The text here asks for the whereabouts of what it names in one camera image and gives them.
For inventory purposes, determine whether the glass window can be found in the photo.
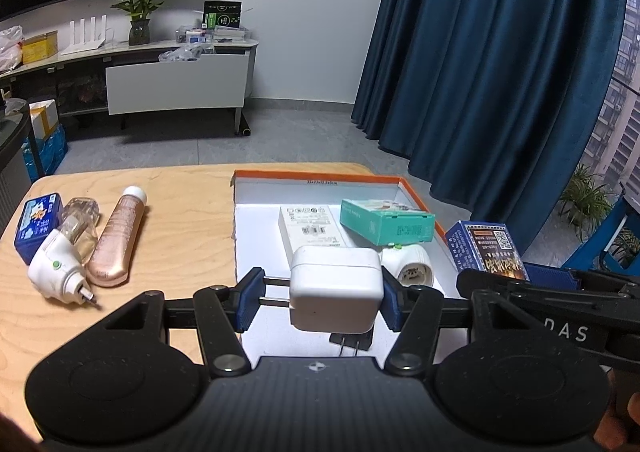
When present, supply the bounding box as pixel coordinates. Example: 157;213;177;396
582;0;640;175

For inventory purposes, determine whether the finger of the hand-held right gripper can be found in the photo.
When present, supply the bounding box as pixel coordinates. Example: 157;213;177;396
457;269;640;363
525;264;640;303

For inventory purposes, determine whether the potted plant by window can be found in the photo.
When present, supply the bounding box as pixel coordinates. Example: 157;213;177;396
556;163;622;244

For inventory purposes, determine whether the teal carton box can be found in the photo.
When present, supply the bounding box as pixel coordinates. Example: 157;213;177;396
340;198;436;247

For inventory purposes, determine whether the person's right hand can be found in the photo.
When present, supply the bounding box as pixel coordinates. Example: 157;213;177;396
594;389;640;452

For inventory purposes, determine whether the clear plastic bag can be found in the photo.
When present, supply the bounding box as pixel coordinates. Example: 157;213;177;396
158;44;217;64

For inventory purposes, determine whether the white plastic bag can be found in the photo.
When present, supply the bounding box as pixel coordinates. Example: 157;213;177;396
0;25;25;76

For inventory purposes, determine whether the blue plastic bag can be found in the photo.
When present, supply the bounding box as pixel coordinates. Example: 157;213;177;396
20;124;69;183

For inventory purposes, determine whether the white adapter carton box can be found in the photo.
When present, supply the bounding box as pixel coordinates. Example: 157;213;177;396
277;204;347;259

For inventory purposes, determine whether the green and black box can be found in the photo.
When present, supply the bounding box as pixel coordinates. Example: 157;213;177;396
202;0;244;31

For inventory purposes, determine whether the white television cabinet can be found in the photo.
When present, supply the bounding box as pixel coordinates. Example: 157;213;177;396
0;36;260;137

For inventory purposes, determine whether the clear glass bottle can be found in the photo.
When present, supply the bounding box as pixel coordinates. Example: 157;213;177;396
60;197;102;260

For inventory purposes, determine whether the rose gold tube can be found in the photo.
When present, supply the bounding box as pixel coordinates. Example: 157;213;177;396
87;186;148;289

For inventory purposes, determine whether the white foam box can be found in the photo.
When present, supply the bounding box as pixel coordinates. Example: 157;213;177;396
29;99;61;141

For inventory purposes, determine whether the white router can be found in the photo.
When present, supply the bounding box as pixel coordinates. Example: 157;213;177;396
60;14;114;56

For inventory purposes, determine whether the blue curtain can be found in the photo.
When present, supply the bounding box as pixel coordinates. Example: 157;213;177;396
350;0;632;253

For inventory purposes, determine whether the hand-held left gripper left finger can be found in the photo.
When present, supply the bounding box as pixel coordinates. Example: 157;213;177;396
102;266;266;379

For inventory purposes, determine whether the white plug-in device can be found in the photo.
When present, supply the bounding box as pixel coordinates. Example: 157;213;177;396
27;224;99;309
380;243;434;289

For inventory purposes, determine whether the yellow box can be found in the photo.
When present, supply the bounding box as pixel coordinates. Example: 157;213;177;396
22;30;60;65

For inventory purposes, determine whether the blue chair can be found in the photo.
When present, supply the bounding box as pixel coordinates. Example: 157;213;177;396
560;196;640;279

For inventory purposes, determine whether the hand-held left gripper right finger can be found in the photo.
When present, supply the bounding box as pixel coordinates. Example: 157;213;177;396
381;268;531;377

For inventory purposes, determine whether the orange-edged white cardboard box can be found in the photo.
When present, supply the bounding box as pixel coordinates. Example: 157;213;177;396
231;169;449;364

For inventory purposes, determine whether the white charger adapter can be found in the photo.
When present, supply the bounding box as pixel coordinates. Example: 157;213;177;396
260;246;385;334

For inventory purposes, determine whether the blue playing card box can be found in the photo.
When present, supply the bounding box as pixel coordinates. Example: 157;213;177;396
444;219;531;285

